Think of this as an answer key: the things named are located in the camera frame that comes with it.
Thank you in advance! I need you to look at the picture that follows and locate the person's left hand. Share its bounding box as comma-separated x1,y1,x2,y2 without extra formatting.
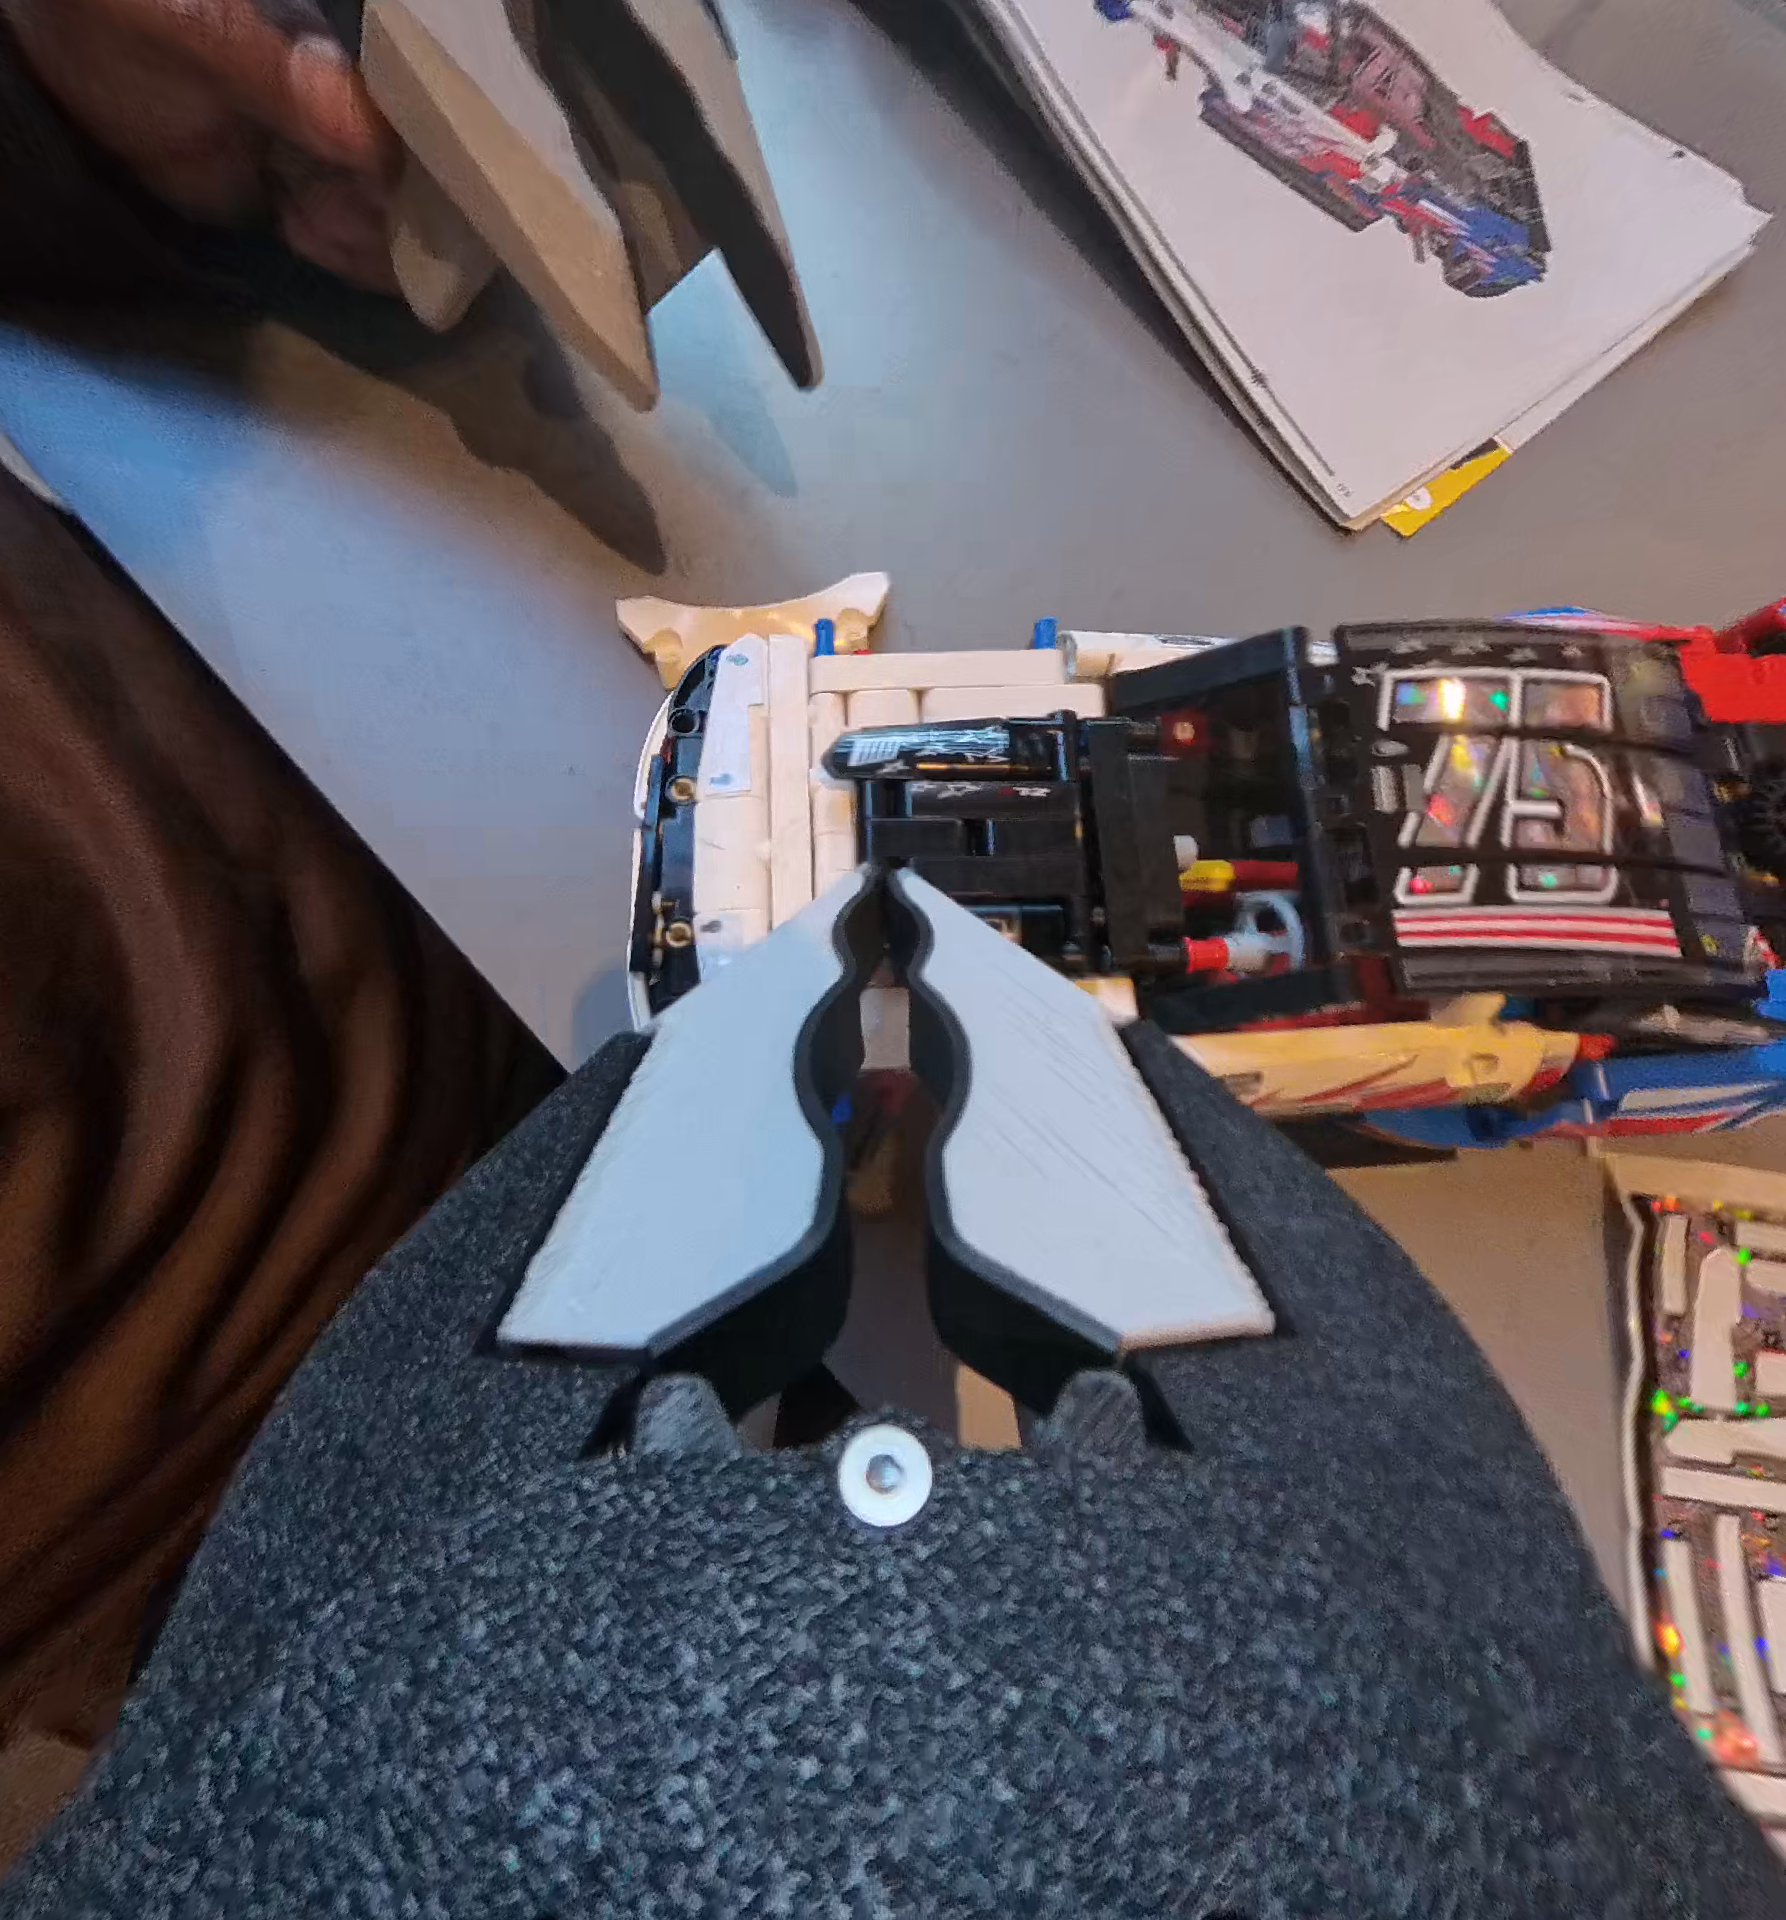
0,0,403,294

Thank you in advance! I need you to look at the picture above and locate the yellow booklet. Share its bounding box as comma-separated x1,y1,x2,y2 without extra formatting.
1375,438,1516,542

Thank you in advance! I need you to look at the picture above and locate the toy brick race car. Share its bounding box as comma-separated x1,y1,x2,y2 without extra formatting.
625,596,1786,1161

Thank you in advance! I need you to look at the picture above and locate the white instruction booklet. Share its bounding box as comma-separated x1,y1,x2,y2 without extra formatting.
967,0,1775,530

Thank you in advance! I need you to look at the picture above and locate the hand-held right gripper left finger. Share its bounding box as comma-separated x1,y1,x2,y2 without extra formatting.
493,867,856,1363

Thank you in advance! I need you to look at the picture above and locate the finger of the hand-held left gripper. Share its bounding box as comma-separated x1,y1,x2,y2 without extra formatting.
356,0,666,418
532,0,826,396

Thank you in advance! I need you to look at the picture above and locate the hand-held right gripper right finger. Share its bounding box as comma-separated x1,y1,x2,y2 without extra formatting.
882,867,1279,1454

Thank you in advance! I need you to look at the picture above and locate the holographic sticker sheet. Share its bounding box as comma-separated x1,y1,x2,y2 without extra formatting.
1601,1152,1786,1920

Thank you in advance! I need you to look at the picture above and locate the grey desk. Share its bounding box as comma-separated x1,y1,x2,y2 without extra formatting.
0,0,1786,1623

